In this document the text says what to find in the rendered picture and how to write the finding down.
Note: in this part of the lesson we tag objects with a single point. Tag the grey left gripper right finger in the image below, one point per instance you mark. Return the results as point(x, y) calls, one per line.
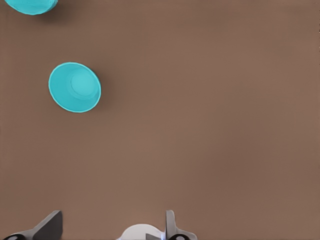
point(170, 225)

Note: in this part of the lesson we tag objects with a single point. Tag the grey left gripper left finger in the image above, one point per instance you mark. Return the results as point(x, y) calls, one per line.
point(48, 226)

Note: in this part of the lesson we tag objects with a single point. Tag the small turquoise bowl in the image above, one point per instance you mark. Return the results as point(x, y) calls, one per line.
point(74, 87)

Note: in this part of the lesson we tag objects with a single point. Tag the white round object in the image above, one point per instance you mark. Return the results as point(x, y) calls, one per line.
point(140, 232)

